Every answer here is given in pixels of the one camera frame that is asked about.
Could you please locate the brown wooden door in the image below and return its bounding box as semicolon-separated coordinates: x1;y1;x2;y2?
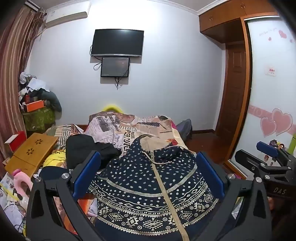
216;43;249;135

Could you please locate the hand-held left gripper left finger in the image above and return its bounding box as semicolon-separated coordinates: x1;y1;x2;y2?
25;150;104;241

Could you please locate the small black wall monitor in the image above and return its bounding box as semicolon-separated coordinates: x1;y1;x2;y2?
100;57;130;78

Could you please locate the yellow arched bar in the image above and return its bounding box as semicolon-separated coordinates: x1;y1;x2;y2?
102;104;122;114

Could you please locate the wall-mounted black television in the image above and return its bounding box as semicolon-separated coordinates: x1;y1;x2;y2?
91;29;144;57

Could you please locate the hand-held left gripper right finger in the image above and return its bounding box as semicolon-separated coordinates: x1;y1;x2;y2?
187;152;272;241

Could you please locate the striped brown curtain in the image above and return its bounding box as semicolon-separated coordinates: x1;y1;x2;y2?
0;5;48;167

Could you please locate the pink toy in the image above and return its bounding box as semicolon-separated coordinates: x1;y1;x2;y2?
11;169;34;193

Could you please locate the white cloth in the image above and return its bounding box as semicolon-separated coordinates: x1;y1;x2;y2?
20;72;50;92

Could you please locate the white air conditioner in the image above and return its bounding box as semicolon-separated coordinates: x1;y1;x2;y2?
45;5;91;29

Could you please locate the navy patterned hoodie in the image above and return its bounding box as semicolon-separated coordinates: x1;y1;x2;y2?
89;134;220;241

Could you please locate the orange box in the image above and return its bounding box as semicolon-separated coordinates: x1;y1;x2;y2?
24;100;45;112

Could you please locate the black garment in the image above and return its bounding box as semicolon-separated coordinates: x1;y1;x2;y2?
65;134;122;172

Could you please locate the wooden folding table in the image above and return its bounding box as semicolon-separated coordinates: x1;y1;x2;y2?
5;133;59;175

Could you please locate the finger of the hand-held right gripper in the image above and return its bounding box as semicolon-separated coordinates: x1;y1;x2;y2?
235;149;288;180
256;141;289;163

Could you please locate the curtain rod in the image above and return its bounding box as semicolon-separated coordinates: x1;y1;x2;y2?
24;0;38;11

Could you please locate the pile of papers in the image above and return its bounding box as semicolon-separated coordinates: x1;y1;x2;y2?
0;173;28;232

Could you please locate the wooden wardrobe cabinet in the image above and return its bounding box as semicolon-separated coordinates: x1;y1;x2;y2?
199;0;281;43

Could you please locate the yellow garment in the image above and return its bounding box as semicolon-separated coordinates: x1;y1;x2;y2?
43;148;67;167

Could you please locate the newspaper print bed sheet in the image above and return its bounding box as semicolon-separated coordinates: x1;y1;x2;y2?
44;111;192;218

